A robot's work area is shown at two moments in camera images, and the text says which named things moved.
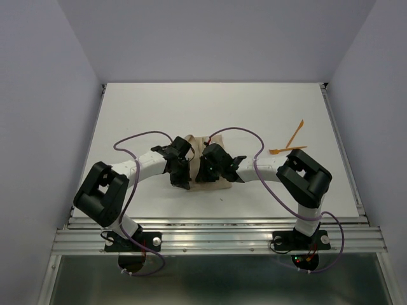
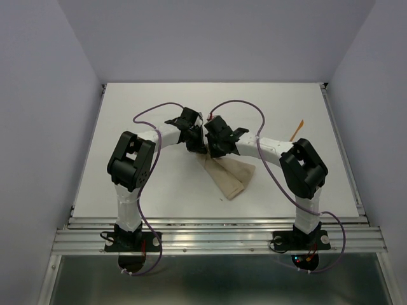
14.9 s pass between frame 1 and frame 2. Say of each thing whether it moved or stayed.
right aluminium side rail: stayed
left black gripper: moved
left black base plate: stayed
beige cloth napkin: moved
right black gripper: moved
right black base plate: stayed
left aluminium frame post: stayed
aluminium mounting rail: stayed
